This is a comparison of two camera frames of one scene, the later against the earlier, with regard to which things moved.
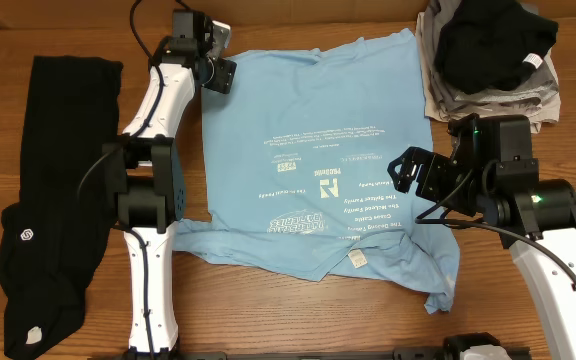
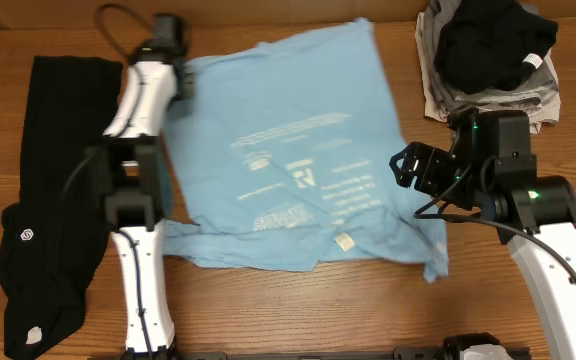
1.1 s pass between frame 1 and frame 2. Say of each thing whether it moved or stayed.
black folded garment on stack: stayed
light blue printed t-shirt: moved
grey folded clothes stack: stayed
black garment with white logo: stayed
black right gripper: stayed
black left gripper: moved
